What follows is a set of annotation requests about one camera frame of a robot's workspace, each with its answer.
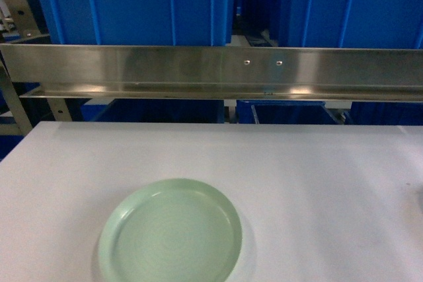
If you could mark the stainless steel rack rail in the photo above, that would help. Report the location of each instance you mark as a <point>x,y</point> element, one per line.
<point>67,71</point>

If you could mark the large blue bin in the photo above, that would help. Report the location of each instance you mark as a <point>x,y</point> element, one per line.
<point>138,22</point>
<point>391,24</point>

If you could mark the pale green round plate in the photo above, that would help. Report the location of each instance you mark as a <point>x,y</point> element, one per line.
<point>171,230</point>

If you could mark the large blue bin left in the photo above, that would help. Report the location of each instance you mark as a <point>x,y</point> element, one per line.
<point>138,22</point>

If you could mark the large blue bin right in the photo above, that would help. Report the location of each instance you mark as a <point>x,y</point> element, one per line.
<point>391,24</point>

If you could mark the lower blue bin right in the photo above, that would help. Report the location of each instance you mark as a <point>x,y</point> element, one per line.
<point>286,112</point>

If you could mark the stainless steel rack upright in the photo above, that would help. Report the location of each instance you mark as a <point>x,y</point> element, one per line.
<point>11,93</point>

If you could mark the lower blue bin left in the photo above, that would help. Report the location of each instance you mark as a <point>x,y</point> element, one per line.
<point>155,111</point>

